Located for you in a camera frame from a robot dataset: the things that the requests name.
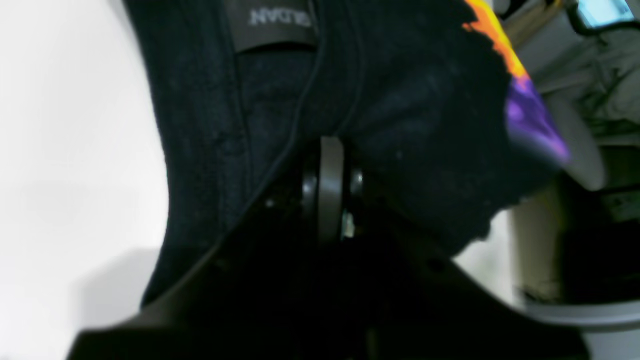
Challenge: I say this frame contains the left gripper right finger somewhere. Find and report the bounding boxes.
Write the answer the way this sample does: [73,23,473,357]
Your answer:
[342,148,590,360]

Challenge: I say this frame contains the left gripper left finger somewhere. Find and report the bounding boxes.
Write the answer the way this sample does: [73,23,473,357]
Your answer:
[67,145,321,360]

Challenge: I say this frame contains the black T-shirt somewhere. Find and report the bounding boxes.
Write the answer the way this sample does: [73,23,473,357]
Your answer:
[123,0,570,306]

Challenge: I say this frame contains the white office chair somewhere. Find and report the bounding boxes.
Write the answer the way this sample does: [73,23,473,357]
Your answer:
[493,0,639,192]

